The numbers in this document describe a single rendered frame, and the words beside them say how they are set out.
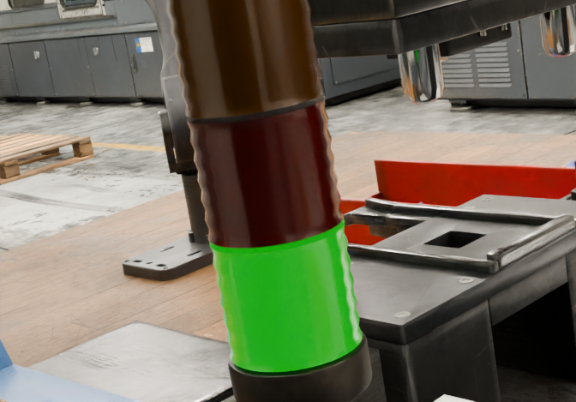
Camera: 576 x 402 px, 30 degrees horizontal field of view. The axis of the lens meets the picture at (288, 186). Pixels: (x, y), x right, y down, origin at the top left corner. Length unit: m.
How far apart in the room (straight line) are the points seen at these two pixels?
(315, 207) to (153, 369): 0.41
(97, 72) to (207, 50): 9.70
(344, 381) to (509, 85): 6.08
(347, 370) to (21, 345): 0.57
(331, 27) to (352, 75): 7.17
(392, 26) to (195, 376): 0.27
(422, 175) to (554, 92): 5.25
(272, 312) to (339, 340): 0.02
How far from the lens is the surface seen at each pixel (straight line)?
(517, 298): 0.57
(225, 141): 0.28
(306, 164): 0.28
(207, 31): 0.27
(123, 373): 0.69
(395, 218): 0.68
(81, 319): 0.88
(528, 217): 0.63
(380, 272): 0.57
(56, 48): 10.56
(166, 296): 0.89
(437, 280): 0.55
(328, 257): 0.29
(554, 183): 0.86
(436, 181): 0.93
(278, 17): 0.27
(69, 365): 0.72
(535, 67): 6.23
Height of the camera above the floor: 1.16
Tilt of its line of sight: 13 degrees down
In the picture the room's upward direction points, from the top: 10 degrees counter-clockwise
